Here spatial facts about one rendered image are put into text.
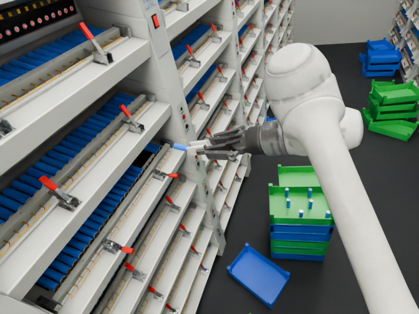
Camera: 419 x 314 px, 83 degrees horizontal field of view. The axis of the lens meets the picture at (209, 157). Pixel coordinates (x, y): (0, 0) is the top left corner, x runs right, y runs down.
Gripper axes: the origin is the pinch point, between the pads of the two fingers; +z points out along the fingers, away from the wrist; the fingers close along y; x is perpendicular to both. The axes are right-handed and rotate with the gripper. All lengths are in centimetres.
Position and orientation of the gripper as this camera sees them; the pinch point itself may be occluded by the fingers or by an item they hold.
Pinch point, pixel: (199, 147)
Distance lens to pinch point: 71.8
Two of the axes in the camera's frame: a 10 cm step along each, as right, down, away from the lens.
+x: 4.1, 7.3, 5.5
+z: -8.5, 0.8, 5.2
